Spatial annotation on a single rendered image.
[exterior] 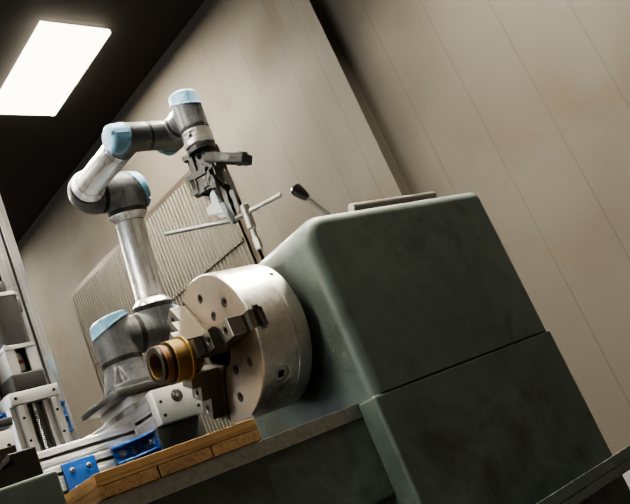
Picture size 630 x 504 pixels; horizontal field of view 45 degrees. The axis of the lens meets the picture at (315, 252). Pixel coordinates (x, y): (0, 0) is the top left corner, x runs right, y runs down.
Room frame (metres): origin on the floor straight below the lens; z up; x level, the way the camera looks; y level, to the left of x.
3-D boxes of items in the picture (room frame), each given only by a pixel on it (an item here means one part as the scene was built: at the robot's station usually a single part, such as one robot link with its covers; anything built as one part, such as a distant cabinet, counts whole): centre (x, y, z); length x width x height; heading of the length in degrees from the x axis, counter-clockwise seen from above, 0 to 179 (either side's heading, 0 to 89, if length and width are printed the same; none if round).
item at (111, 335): (2.09, 0.61, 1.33); 0.13 x 0.12 x 0.14; 129
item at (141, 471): (1.39, 0.45, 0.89); 0.36 x 0.30 x 0.04; 41
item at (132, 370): (2.09, 0.62, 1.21); 0.15 x 0.15 x 0.10
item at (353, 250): (1.86, -0.06, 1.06); 0.59 x 0.48 x 0.39; 131
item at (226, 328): (1.47, 0.22, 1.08); 0.12 x 0.11 x 0.05; 41
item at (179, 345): (1.49, 0.34, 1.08); 0.09 x 0.09 x 0.09; 41
